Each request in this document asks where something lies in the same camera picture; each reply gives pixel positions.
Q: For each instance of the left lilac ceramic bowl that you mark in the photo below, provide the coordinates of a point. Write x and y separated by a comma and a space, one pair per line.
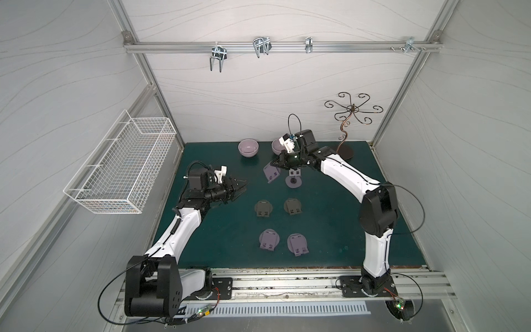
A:
248, 148

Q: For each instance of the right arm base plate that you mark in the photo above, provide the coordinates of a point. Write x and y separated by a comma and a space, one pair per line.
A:
355, 286

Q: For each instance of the brown metal jewelry tree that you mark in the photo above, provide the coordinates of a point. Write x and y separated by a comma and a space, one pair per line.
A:
355, 112

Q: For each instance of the purple phone stand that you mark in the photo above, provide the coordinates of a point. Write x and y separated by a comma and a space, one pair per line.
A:
269, 240
293, 180
297, 244
271, 173

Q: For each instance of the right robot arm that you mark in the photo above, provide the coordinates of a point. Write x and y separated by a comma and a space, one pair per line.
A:
338, 217

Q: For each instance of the white wire basket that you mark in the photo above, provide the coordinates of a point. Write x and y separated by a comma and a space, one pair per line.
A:
119, 174

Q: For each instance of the white vent strip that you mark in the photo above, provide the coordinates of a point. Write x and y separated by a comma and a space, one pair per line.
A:
290, 309

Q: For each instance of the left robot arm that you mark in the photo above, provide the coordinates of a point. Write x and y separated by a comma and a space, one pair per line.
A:
154, 284

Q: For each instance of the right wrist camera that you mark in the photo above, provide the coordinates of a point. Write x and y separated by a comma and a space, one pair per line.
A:
288, 143

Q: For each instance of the dark grey phone stand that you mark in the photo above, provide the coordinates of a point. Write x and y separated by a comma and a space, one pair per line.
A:
263, 209
292, 206

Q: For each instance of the right lilac ceramic bowl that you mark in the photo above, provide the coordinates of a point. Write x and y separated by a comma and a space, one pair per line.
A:
277, 147

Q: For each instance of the metal hook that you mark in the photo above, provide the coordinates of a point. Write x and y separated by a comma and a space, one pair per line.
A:
219, 55
308, 45
262, 46
409, 47

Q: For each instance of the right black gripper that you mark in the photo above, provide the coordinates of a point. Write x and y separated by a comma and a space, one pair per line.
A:
284, 160

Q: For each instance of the right metal hook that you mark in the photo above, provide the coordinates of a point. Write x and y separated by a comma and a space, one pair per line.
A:
409, 47

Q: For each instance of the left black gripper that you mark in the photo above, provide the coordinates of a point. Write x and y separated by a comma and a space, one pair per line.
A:
229, 189

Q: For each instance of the horizontal aluminium rail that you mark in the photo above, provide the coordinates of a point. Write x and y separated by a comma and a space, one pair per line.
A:
288, 47

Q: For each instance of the right dark grey phone stand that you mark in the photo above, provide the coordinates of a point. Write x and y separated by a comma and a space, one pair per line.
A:
292, 206

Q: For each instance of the left dark grey phone stand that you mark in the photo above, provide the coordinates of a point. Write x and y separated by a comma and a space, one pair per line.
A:
263, 209

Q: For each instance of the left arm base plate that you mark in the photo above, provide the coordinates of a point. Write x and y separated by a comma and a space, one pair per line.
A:
221, 287

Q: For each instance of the lilac ceramic bowl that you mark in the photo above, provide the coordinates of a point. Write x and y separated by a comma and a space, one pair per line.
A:
277, 147
248, 148

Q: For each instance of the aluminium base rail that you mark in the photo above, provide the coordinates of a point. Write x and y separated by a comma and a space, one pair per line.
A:
328, 284

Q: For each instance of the left metal hook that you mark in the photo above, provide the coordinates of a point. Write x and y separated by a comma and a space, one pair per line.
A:
219, 55

